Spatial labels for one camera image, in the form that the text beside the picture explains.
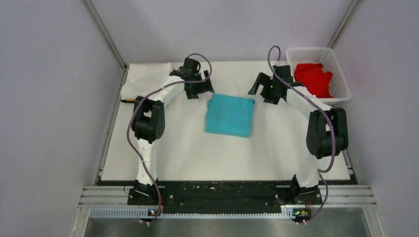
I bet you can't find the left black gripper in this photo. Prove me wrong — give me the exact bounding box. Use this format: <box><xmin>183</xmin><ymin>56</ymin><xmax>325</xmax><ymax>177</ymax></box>
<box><xmin>186</xmin><ymin>70</ymin><xmax>214</xmax><ymax>99</ymax></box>

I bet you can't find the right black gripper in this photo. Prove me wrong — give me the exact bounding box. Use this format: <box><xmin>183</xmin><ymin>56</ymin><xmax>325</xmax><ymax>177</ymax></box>
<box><xmin>249</xmin><ymin>73</ymin><xmax>281</xmax><ymax>105</ymax></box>

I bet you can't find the teal t shirt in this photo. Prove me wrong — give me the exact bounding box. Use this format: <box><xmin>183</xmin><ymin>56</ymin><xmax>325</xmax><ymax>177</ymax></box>
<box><xmin>205</xmin><ymin>94</ymin><xmax>255</xmax><ymax>138</ymax></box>

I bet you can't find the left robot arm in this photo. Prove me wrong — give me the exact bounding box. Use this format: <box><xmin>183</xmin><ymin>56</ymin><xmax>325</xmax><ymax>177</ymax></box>
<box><xmin>129</xmin><ymin>56</ymin><xmax>214</xmax><ymax>204</ymax></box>

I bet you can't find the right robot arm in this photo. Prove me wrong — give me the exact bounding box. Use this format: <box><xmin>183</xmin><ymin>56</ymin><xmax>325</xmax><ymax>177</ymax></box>
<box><xmin>248</xmin><ymin>65</ymin><xmax>349</xmax><ymax>203</ymax></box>

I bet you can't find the red t shirt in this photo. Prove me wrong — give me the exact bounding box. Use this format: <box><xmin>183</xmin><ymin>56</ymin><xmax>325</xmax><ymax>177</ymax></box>
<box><xmin>294</xmin><ymin>63</ymin><xmax>333</xmax><ymax>98</ymax></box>

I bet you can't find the folded white t shirt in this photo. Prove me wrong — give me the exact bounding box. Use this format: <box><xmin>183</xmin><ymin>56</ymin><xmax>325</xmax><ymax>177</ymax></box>
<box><xmin>121</xmin><ymin>63</ymin><xmax>172</xmax><ymax>100</ymax></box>

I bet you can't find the white plastic basket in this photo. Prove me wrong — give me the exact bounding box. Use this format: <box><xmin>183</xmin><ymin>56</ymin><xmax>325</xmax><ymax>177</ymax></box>
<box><xmin>285</xmin><ymin>47</ymin><xmax>352</xmax><ymax>106</ymax></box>

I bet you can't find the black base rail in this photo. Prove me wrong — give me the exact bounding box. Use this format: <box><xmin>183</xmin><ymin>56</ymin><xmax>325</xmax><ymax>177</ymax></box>
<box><xmin>127</xmin><ymin>180</ymin><xmax>322</xmax><ymax>214</ymax></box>

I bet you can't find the white slotted cable duct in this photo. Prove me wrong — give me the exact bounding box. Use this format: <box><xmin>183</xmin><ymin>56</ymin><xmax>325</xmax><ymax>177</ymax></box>
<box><xmin>90</xmin><ymin>207</ymin><xmax>309</xmax><ymax>220</ymax></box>

